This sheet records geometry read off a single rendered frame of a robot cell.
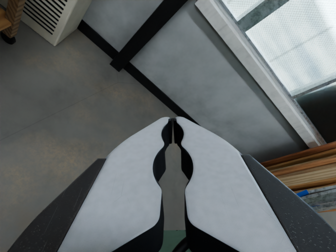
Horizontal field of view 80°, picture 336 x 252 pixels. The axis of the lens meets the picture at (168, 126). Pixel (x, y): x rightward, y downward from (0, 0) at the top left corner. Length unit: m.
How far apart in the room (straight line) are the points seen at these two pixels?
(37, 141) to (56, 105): 0.25
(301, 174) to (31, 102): 2.02
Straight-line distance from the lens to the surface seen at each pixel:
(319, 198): 1.59
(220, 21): 1.38
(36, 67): 1.48
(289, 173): 2.09
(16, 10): 1.31
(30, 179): 1.22
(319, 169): 2.03
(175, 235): 0.98
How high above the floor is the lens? 1.19
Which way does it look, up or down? 41 degrees down
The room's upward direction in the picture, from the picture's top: 62 degrees clockwise
